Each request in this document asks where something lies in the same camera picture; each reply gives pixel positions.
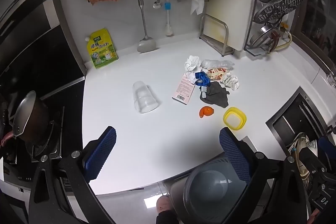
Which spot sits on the orange peel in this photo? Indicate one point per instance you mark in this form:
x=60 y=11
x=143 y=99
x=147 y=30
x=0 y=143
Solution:
x=206 y=112

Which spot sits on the pink flat paper box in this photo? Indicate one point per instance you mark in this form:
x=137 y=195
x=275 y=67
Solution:
x=183 y=88

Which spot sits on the dark grey cloth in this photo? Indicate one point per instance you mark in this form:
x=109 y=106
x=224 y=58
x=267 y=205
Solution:
x=216 y=95

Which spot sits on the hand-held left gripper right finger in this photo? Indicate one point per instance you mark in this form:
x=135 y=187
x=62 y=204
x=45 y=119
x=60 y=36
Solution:
x=233 y=150

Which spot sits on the grey perforated plastic bin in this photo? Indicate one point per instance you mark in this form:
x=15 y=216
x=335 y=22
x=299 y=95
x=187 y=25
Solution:
x=210 y=187

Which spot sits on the dirty dishes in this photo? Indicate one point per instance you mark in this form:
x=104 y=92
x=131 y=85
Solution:
x=302 y=141

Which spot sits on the white cutting board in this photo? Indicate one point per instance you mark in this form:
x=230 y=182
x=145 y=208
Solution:
x=233 y=3

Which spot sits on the printed snack wrapper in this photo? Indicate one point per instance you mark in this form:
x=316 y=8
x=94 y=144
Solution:
x=216 y=75

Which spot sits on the dark kitchen sink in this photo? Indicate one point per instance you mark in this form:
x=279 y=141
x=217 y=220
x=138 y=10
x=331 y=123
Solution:
x=291 y=121

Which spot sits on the line-patterned white paper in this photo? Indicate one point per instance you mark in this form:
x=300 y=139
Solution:
x=231 y=81

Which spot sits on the white brush with blue band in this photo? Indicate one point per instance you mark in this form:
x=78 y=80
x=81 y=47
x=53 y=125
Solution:
x=168 y=6

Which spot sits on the clear plastic bag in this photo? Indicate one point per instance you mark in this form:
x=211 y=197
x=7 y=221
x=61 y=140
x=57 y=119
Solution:
x=218 y=64

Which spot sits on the steel cooking pot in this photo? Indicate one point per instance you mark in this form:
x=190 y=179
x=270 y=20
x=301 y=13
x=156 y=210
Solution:
x=31 y=119

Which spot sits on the clear plastic cup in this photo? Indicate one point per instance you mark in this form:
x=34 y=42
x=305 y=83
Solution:
x=144 y=98

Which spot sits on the perforated steel steamer plate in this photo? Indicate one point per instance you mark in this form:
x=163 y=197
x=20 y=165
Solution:
x=278 y=7

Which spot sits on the steel cutting board holder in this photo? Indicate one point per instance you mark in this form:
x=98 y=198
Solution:
x=225 y=37

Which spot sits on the yellow green seasoning pouch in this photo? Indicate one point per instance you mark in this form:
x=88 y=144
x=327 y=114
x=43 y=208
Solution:
x=102 y=48

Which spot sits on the steel spatula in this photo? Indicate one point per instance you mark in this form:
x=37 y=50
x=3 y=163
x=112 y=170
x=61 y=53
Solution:
x=146 y=45

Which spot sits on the yellow plastic lid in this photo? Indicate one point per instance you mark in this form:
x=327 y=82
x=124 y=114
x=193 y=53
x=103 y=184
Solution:
x=227 y=115

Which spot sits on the black gas stove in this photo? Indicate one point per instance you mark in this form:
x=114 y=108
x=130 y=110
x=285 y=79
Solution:
x=55 y=140

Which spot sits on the person's foot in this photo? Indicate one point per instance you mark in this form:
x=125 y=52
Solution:
x=163 y=207

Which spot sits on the white tissue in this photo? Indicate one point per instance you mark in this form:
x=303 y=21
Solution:
x=193 y=64

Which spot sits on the black range hood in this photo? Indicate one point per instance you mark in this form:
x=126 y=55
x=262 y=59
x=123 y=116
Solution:
x=39 y=50

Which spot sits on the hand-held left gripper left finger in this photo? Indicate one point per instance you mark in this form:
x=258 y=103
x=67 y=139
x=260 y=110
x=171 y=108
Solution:
x=101 y=153

